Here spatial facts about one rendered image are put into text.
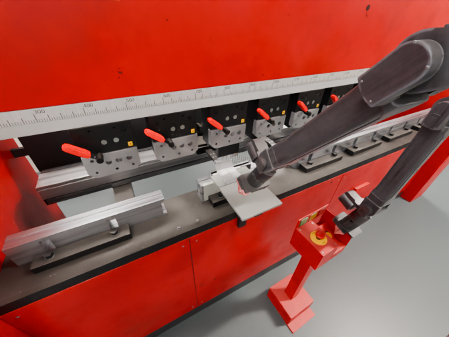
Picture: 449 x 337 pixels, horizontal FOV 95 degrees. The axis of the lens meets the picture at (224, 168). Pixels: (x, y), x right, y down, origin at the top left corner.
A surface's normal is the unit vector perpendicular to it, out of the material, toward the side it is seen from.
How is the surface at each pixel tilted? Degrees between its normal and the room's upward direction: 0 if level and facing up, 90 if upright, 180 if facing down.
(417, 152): 90
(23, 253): 90
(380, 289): 0
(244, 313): 0
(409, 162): 90
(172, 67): 90
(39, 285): 0
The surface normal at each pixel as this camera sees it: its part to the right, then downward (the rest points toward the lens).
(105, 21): 0.47, 0.55
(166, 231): 0.03, -0.79
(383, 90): -0.94, 0.22
